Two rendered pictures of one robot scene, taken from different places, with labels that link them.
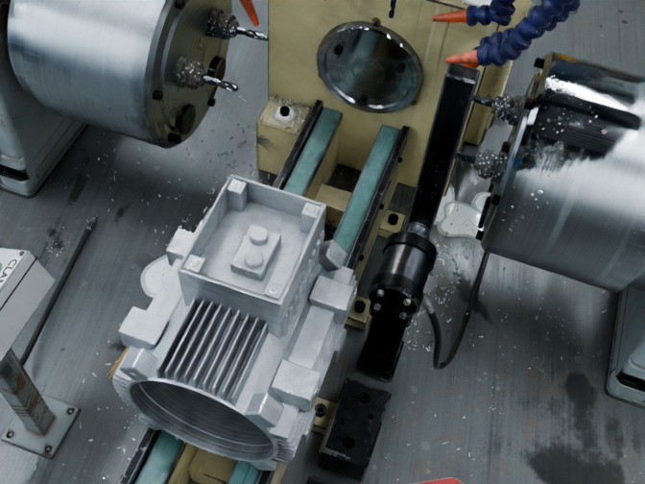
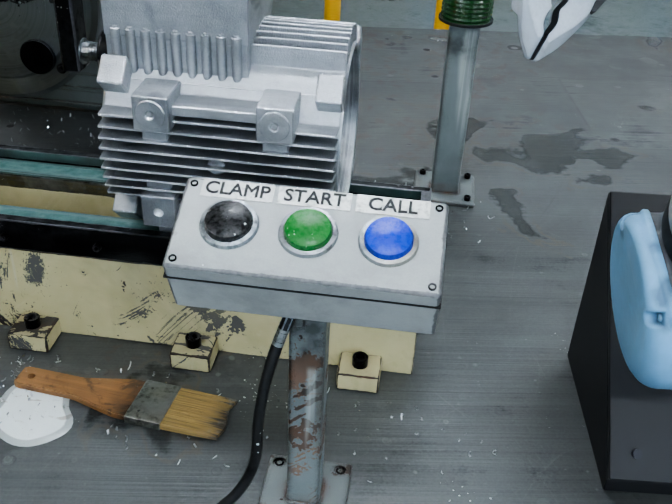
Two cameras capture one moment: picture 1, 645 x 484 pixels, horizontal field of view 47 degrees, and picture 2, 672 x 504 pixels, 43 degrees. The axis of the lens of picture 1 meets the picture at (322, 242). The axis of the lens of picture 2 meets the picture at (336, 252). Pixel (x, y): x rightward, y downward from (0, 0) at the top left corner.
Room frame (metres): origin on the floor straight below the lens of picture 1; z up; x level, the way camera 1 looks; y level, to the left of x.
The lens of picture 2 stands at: (0.37, 0.78, 1.34)
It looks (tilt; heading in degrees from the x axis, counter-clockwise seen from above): 34 degrees down; 261
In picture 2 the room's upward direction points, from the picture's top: 3 degrees clockwise
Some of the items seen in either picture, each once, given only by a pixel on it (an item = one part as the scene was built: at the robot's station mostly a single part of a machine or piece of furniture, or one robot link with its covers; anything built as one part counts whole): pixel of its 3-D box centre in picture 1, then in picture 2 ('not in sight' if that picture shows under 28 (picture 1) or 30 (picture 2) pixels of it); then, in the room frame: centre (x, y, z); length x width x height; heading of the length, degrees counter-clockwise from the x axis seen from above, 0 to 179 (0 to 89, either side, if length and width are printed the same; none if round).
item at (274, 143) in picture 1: (284, 136); not in sight; (0.78, 0.07, 0.86); 0.07 x 0.06 x 0.12; 75
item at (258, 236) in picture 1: (254, 256); (192, 16); (0.40, 0.06, 1.11); 0.12 x 0.11 x 0.07; 165
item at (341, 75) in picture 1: (368, 71); not in sight; (0.77, -0.04, 1.01); 0.15 x 0.02 x 0.15; 75
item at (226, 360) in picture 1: (241, 336); (240, 121); (0.36, 0.07, 1.01); 0.20 x 0.19 x 0.19; 165
